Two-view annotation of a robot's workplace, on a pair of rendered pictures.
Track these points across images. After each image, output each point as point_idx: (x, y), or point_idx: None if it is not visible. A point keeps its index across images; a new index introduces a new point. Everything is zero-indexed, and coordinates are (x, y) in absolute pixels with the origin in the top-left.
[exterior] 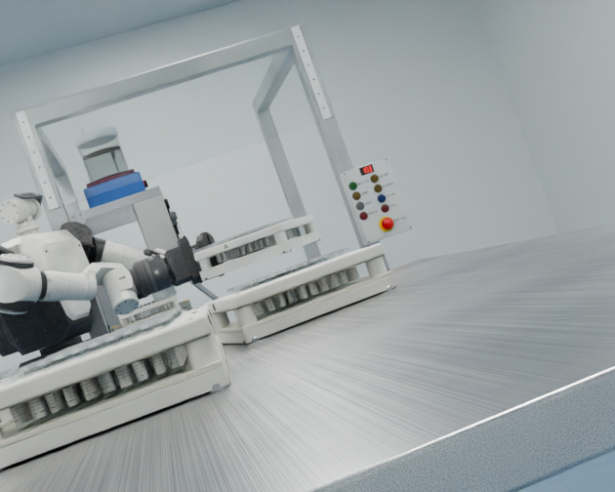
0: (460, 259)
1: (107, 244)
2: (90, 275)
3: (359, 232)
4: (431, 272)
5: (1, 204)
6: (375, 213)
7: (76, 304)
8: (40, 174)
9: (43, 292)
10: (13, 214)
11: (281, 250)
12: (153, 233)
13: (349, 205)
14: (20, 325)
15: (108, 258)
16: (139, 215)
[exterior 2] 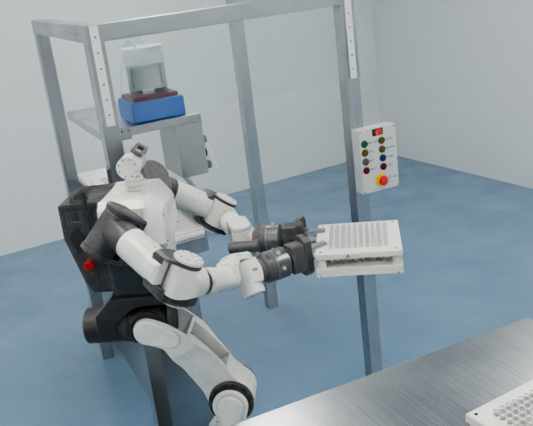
0: None
1: (180, 186)
2: (236, 270)
3: (356, 181)
4: None
5: (121, 160)
6: (375, 169)
7: None
8: (103, 91)
9: (208, 292)
10: (131, 172)
11: (397, 270)
12: (188, 155)
13: (354, 156)
14: (124, 274)
15: (179, 199)
16: (178, 137)
